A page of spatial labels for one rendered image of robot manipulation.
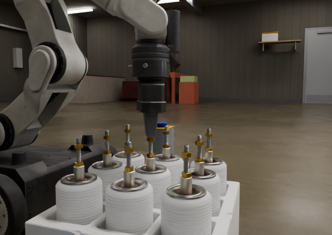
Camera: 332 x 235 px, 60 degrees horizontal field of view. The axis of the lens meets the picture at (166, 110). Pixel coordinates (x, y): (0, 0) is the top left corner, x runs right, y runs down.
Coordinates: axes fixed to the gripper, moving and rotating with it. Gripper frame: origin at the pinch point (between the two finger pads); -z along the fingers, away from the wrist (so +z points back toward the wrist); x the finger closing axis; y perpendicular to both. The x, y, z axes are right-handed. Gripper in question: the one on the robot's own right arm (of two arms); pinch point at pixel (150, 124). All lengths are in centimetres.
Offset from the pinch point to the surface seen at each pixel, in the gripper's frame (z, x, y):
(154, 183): -12.9, -4.7, -0.1
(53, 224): -18.1, -8.7, 21.0
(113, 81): 28, 915, -40
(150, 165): -9.6, -1.1, 0.1
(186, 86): 13, 701, -231
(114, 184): -10.8, -9.5, 9.0
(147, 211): -15.2, -13.6, 3.1
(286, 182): -36, 50, -74
